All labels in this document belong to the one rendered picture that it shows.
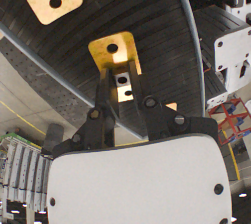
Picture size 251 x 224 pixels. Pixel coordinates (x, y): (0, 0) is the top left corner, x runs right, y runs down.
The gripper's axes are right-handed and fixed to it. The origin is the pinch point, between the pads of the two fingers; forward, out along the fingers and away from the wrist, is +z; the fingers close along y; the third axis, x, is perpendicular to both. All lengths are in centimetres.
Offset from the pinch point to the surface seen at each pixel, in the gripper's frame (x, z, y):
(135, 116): -9.0, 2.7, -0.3
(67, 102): -51, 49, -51
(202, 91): -5.5, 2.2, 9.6
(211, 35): -1.4, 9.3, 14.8
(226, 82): -27.3, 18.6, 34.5
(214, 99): -27.0, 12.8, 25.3
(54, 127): -178, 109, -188
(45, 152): -170, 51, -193
